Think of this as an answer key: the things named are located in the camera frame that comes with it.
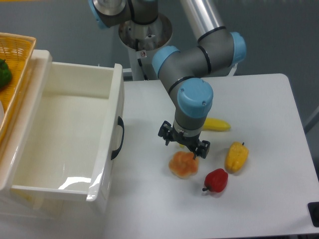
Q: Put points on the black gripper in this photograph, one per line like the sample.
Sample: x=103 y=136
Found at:
x=170 y=134

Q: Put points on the round orange bread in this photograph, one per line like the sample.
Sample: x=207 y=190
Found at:
x=183 y=164

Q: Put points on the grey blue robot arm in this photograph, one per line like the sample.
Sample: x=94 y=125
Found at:
x=182 y=72

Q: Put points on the yellow banana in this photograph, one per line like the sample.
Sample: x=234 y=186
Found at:
x=213 y=126

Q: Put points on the red bell pepper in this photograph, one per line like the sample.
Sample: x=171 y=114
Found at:
x=215 y=181

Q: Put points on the yellow bell pepper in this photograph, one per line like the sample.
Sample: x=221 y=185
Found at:
x=236 y=157

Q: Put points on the white open drawer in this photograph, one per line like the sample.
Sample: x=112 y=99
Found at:
x=71 y=135

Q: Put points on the black object at edge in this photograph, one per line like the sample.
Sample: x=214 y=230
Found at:
x=313 y=208

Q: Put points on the green bell pepper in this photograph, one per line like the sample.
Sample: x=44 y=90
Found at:
x=5 y=73

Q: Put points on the yellow woven basket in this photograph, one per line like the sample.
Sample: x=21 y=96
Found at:
x=16 y=51

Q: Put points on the black drawer handle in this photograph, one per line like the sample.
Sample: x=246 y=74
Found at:
x=120 y=133

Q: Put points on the white bracket behind table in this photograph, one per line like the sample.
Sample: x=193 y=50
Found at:
x=234 y=69

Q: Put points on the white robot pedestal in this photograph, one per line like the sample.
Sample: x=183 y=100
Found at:
x=143 y=42

